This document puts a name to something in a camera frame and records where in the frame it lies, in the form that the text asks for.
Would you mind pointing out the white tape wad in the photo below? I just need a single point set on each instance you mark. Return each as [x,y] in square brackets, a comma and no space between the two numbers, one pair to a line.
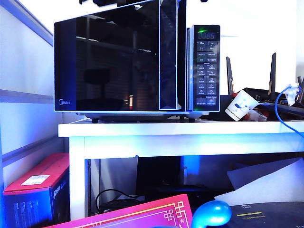
[293,93]

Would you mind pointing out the pink gift box gold pattern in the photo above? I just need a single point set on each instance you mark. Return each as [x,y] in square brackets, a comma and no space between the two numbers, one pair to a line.
[131,212]

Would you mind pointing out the gray cardboard sheet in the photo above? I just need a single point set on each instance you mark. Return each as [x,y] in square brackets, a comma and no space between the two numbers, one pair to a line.
[251,175]

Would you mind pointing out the red and black cardboard box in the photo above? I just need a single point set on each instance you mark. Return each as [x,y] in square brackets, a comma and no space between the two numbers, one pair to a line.
[34,173]

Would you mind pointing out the black box gold print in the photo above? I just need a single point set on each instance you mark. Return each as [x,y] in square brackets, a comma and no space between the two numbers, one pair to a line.
[273,213]

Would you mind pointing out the small red white carton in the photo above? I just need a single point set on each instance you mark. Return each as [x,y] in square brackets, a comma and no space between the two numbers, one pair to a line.
[259,116]

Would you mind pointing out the glossy blue round object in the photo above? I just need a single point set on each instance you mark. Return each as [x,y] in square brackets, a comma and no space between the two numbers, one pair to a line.
[211,212]

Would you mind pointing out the black glass microwave door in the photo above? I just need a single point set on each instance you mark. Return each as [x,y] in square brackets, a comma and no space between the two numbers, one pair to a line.
[107,71]

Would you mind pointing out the white table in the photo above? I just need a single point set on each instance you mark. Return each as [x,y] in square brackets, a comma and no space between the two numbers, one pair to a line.
[166,145]

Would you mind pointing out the black router with antennas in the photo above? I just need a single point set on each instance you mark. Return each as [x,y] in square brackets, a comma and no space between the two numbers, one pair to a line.
[267,95]

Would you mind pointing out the black upright panel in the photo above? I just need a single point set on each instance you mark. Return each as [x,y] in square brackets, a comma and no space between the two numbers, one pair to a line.
[159,173]

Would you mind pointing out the white paper sheet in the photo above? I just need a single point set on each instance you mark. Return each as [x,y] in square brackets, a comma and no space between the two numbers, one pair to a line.
[273,190]

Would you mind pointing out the white paper cup blue print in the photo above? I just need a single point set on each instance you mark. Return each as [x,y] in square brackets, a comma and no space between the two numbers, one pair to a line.
[240,105]

